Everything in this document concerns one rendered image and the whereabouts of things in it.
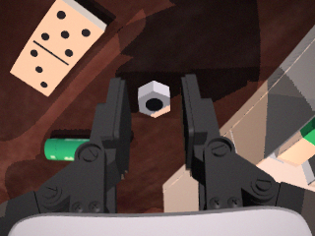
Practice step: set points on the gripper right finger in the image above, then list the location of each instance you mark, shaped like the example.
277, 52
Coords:
226, 178

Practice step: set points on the silver hex nut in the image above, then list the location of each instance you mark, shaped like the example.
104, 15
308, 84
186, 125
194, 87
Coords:
154, 99

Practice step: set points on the peach open-top bin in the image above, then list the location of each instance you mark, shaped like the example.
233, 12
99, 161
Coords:
278, 110

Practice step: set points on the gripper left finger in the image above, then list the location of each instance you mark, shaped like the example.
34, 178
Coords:
98, 166

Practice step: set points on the peach domino tile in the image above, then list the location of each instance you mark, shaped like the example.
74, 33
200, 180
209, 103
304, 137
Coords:
63, 36

